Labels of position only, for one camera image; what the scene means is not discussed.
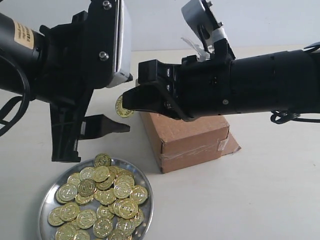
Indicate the gold coin plate front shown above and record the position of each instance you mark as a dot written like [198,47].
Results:
[102,227]

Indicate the gold coin plate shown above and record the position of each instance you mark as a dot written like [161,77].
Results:
[139,194]
[102,227]
[87,187]
[69,211]

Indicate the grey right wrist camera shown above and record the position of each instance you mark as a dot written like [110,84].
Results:
[199,17]

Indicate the brown cardboard box with slot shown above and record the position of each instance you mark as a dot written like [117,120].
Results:
[177,144]

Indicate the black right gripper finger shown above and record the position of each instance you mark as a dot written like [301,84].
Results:
[155,99]

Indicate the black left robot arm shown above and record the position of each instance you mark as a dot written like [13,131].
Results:
[21,62]

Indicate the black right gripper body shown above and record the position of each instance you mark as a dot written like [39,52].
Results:
[199,87]

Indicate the gold coin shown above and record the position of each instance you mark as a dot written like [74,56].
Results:
[120,110]
[102,159]

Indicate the gold coin plate left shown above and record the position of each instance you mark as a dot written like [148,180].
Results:
[69,211]

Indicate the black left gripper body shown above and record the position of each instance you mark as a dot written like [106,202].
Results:
[79,56]

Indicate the gold coin plate right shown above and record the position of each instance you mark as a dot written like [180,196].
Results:
[139,194]

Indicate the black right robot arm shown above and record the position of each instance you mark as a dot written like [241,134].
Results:
[286,84]

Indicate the gold coin plate centre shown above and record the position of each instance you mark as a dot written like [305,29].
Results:
[87,187]

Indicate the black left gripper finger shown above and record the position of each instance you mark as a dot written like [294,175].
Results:
[97,126]
[65,132]

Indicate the gold coin on plate rim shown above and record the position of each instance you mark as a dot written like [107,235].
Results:
[102,159]

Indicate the round silver metal plate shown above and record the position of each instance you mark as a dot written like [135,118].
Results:
[47,232]

